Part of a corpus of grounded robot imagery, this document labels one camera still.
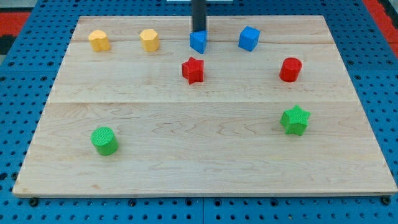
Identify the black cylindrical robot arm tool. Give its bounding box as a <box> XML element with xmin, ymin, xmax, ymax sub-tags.
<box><xmin>191</xmin><ymin>0</ymin><xmax>206</xmax><ymax>32</ymax></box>

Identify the red star block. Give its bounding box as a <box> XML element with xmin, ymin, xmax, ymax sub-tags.
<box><xmin>182</xmin><ymin>57</ymin><xmax>204</xmax><ymax>85</ymax></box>

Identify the green star block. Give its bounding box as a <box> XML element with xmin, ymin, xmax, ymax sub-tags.
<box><xmin>280</xmin><ymin>105</ymin><xmax>311</xmax><ymax>136</ymax></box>

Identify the wooden board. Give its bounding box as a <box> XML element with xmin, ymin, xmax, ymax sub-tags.
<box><xmin>13</xmin><ymin>16</ymin><xmax>397</xmax><ymax>198</ymax></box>

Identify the blue triangle block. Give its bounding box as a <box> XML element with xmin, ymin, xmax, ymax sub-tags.
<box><xmin>190</xmin><ymin>30</ymin><xmax>208</xmax><ymax>54</ymax></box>

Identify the yellow hexagon block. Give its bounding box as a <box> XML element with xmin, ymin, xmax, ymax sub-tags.
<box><xmin>139</xmin><ymin>29</ymin><xmax>160</xmax><ymax>52</ymax></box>

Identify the blue cube block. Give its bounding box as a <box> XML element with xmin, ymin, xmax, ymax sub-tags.
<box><xmin>238</xmin><ymin>26</ymin><xmax>261</xmax><ymax>52</ymax></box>

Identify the green cylinder block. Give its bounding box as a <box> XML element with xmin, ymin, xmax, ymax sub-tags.
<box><xmin>90</xmin><ymin>126</ymin><xmax>119</xmax><ymax>156</ymax></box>

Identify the red cylinder block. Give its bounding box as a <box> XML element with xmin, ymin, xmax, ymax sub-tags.
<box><xmin>279</xmin><ymin>57</ymin><xmax>302</xmax><ymax>82</ymax></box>

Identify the yellow heart block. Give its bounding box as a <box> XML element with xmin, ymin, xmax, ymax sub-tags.
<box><xmin>88</xmin><ymin>30</ymin><xmax>111</xmax><ymax>52</ymax></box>

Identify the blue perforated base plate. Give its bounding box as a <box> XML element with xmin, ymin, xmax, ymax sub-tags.
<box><xmin>1</xmin><ymin>1</ymin><xmax>397</xmax><ymax>223</ymax></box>

